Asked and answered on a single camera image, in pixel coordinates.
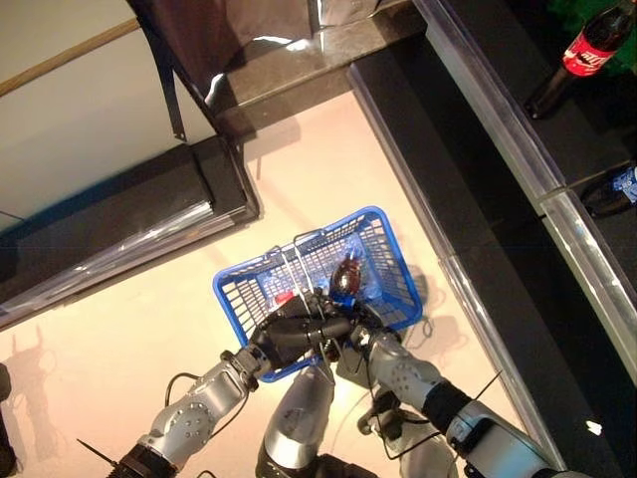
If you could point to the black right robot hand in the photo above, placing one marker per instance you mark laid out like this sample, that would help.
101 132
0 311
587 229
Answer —
370 323

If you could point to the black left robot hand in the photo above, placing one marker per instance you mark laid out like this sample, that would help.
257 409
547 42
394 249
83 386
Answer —
293 333

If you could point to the clear water bottle red label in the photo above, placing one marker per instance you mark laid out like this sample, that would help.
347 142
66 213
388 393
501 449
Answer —
284 297

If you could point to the small Pepsi bottle blue cap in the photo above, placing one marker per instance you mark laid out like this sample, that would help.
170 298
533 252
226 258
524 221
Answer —
346 279
622 186

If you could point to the blue plastic shopping basket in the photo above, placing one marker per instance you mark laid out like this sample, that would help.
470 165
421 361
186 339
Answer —
380 214

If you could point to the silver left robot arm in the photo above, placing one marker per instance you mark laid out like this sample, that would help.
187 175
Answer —
194 418

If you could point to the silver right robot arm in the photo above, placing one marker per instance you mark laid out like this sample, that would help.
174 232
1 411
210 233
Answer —
413 373

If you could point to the silver left robot leg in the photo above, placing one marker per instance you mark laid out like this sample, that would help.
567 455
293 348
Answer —
298 423

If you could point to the dark robot torso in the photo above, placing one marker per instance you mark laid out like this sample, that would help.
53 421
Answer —
343 468

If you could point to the black shelf base plinth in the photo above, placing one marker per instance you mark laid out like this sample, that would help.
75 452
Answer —
473 199

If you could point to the dark side shelf unit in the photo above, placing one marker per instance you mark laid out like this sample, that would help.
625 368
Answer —
124 209

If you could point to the white paper scrap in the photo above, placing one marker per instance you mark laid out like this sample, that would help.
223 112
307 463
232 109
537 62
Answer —
594 428

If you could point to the Coca-Cola bottle red cap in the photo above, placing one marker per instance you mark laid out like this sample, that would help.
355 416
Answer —
587 55

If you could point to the black metal bracket bar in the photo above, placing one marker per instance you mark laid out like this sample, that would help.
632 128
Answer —
174 109

